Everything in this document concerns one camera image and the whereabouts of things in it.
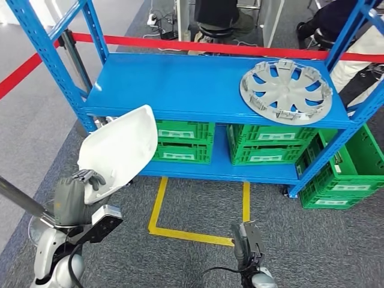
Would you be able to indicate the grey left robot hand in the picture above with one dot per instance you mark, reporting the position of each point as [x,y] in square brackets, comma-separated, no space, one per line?
[69,202]

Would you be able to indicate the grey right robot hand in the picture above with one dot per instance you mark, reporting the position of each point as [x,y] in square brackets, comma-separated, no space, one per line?
[240,246]

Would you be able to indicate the white plastic body part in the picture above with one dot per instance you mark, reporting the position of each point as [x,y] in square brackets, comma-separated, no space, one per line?
[120,147]

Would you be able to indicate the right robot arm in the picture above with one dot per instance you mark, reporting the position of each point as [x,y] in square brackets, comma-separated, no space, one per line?
[261,280]

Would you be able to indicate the blue metal shelf rack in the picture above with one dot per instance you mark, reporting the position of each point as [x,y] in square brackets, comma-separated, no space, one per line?
[179,87]

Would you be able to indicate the chrome barrier stanchion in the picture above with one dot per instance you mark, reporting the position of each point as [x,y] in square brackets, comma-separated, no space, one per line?
[75,59]
[21,200]

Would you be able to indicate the short red barrier belt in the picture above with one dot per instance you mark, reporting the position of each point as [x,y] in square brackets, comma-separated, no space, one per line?
[21,73]

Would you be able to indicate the grey wheel cover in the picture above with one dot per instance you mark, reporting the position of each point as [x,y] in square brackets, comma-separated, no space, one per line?
[284,91]

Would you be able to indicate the white power strip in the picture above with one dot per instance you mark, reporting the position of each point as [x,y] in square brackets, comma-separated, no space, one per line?
[152,19]

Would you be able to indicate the long red barrier belt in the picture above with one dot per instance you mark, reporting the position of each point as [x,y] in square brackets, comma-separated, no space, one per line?
[179,44]

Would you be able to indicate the black round stool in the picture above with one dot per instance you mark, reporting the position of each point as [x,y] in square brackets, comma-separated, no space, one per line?
[216,31]
[322,39]

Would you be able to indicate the person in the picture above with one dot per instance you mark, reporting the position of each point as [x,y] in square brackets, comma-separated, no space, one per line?
[213,12]
[342,75]
[327,20]

